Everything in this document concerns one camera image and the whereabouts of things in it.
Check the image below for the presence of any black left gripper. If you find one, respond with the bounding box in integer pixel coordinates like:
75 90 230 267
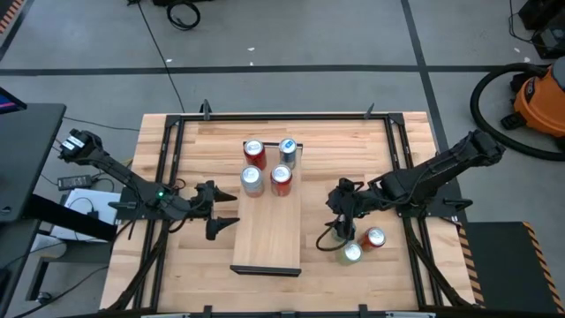
188 179 242 242

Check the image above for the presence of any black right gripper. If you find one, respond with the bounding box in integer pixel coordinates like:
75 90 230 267
325 177 370 240

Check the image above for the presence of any dark green soda can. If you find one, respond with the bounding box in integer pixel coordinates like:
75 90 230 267
330 218 358 243

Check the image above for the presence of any silver soda can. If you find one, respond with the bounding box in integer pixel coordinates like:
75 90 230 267
239 165 266 199

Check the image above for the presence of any red soda can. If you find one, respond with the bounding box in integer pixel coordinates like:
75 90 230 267
269 163 294 198
358 226 388 253
242 139 268 172

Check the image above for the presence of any blue silver slim can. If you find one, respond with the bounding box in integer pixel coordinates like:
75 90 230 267
277 138 298 171

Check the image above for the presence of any light green soda can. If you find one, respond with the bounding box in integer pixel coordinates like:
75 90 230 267
338 241 365 267

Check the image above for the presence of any light wooden tray board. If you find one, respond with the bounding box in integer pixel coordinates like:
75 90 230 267
229 140 305 278

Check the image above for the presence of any white box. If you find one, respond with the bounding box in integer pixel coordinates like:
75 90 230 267
49 188 121 243

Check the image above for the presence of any black power adapter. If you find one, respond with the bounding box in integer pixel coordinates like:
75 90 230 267
56 174 94 192

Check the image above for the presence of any black desk crossbeam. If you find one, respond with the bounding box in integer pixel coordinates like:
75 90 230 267
24 193 118 243

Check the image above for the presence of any black mat hazard-striped edge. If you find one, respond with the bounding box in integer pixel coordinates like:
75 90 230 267
0 0 28 37
456 220 565 315

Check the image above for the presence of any white round object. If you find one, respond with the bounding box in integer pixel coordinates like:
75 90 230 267
30 233 68 260

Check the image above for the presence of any orange shop vacuum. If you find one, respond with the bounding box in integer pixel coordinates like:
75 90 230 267
501 57 565 154
469 62 565 163

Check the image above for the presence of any black desk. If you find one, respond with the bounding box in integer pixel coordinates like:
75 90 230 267
0 102 67 224

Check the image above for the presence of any monitor screen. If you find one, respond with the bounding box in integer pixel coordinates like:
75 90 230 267
0 87 27 115

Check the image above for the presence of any black equipment case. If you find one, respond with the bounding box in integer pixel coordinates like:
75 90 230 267
517 0 565 61

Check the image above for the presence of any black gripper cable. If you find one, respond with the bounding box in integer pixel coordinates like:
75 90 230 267
314 219 343 253

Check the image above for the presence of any black cable bundle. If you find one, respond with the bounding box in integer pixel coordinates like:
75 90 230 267
403 218 477 308
107 219 171 311

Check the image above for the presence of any black aluminium table frame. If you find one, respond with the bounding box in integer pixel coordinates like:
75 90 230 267
132 112 445 318

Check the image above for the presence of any thin black floor cable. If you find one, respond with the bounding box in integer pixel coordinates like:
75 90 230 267
63 115 140 133

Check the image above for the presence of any long black floor cable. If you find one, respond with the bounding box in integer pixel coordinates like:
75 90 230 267
135 0 185 112

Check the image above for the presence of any coiled black cable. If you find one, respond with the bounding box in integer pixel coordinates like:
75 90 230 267
165 0 202 32

